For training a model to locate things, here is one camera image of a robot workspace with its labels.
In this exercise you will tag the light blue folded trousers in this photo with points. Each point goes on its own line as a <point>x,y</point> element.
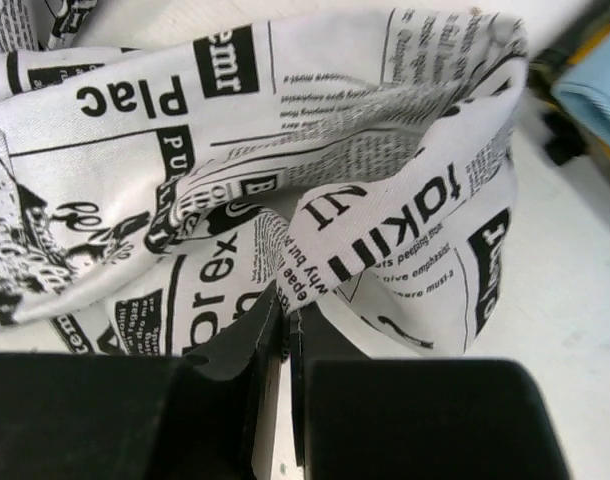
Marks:
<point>584,89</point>

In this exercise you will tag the newspaper print trousers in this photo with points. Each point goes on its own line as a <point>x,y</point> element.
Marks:
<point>149,198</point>

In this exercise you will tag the olive camouflage folded trousers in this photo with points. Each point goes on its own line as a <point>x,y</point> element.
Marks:
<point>569,49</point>

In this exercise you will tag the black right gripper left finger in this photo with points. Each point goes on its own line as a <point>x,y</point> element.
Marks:
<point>210,414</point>

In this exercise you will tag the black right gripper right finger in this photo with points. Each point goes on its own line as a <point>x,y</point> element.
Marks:
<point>355,417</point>

